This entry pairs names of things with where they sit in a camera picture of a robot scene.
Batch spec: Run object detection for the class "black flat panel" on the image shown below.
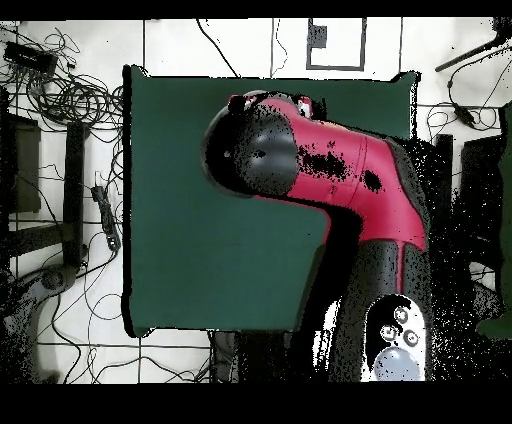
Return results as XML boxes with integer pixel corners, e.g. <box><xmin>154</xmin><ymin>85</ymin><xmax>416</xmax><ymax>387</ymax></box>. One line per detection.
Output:
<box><xmin>457</xmin><ymin>134</ymin><xmax>506</xmax><ymax>243</ymax></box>
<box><xmin>0</xmin><ymin>113</ymin><xmax>42</xmax><ymax>215</ymax></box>

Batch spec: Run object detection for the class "dark grey square plate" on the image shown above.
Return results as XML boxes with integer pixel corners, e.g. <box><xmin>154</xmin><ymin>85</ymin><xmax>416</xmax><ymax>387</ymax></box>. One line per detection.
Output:
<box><xmin>309</xmin><ymin>24</ymin><xmax>328</xmax><ymax>49</ymax></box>

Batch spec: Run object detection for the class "black stand bar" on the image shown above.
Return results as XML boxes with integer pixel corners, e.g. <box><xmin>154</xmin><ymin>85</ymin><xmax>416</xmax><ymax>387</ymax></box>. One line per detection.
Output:
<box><xmin>62</xmin><ymin>120</ymin><xmax>87</xmax><ymax>268</ymax></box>
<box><xmin>433</xmin><ymin>133</ymin><xmax>455</xmax><ymax>225</ymax></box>

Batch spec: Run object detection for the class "black power adapter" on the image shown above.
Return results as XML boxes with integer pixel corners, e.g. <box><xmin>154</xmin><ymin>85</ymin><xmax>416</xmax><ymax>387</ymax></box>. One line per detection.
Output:
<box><xmin>452</xmin><ymin>102</ymin><xmax>477</xmax><ymax>128</ymax></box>

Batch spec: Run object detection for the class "dark green table cloth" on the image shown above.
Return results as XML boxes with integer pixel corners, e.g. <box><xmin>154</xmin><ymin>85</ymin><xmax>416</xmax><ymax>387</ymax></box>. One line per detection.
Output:
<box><xmin>121</xmin><ymin>63</ymin><xmax>419</xmax><ymax>339</ymax></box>

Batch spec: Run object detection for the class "black tripod leg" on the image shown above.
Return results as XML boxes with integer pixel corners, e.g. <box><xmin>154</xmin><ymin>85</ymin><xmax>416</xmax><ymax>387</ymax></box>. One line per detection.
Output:
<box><xmin>434</xmin><ymin>17</ymin><xmax>512</xmax><ymax>74</ymax></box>

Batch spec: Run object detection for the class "black power strip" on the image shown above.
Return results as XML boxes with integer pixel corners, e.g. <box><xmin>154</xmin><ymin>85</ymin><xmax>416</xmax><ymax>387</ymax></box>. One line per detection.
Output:
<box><xmin>90</xmin><ymin>184</ymin><xmax>122</xmax><ymax>252</ymax></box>

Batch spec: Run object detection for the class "black box device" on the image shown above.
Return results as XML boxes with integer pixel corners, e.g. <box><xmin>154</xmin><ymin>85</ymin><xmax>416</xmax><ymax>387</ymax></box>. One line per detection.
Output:
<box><xmin>3</xmin><ymin>40</ymin><xmax>59</xmax><ymax>77</ymax></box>

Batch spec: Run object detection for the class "grey swivel chair base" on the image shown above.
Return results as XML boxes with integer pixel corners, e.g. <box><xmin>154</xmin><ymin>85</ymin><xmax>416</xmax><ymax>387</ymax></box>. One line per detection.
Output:
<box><xmin>0</xmin><ymin>263</ymin><xmax>81</xmax><ymax>383</ymax></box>

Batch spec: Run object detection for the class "grey square floor frame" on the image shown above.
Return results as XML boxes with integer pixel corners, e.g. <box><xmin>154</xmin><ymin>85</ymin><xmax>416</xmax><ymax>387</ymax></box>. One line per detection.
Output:
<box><xmin>306</xmin><ymin>17</ymin><xmax>367</xmax><ymax>72</ymax></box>

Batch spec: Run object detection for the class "black cable tangle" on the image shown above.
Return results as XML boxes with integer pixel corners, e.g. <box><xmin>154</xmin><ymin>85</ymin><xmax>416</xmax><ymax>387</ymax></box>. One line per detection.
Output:
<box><xmin>23</xmin><ymin>27</ymin><xmax>125</xmax><ymax>133</ymax></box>

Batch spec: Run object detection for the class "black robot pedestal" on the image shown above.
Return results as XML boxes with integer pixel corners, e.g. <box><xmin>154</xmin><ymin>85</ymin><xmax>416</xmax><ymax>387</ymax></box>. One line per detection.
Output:
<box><xmin>209</xmin><ymin>329</ymin><xmax>293</xmax><ymax>383</ymax></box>

